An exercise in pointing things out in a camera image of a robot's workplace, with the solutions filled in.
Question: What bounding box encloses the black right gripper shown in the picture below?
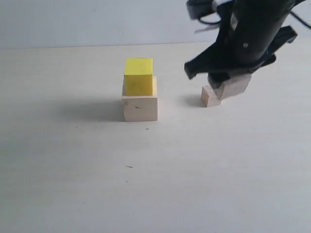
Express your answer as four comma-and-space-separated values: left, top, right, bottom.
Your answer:
184, 14, 297, 89

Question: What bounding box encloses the small pale wooden cube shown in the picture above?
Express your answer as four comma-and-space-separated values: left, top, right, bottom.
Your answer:
201, 85, 221, 107

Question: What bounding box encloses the medium grainy wooden cube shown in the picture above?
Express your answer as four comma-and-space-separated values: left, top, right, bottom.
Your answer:
213, 74, 252, 100

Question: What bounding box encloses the yellow cube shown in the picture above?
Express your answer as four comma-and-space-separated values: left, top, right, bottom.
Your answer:
124, 58, 153, 96

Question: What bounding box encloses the large pale wooden cube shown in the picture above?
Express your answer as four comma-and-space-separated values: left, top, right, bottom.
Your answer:
121, 76, 158, 122

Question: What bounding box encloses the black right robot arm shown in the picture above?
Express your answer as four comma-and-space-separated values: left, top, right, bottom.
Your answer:
184, 0, 297, 86

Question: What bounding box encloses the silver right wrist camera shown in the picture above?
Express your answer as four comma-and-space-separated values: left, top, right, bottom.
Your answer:
186, 0, 231, 20

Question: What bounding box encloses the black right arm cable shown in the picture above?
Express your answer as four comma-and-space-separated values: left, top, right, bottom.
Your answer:
290, 9, 311, 29

